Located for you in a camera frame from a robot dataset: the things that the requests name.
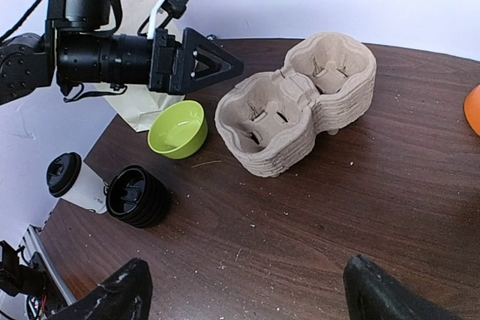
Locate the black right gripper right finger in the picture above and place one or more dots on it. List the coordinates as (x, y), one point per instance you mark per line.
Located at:
(372, 293)

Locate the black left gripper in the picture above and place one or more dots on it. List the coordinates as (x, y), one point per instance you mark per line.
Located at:
(204, 63)

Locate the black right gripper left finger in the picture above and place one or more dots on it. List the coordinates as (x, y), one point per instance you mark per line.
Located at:
(125, 294)

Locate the white paper takeout bag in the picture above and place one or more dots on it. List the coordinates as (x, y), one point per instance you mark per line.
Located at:
(138, 106)

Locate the stack of cardboard cup carriers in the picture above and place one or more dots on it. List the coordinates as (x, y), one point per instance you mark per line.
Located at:
(270, 120)

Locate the stack of black cup lids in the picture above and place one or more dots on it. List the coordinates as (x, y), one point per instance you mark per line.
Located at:
(136, 197)

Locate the single white paper cup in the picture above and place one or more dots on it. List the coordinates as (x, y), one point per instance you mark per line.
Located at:
(86, 189)

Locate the black plastic cup lid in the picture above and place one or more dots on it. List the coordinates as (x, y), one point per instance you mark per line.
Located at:
(62, 173)

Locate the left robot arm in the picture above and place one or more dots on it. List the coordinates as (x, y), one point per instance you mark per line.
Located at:
(78, 47)

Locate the green plastic bowl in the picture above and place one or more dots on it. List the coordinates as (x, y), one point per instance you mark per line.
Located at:
(179, 131)

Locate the orange plastic bowl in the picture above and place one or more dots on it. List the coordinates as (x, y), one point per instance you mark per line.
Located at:
(471, 109)

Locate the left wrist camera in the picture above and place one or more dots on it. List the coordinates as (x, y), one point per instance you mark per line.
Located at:
(174, 10)

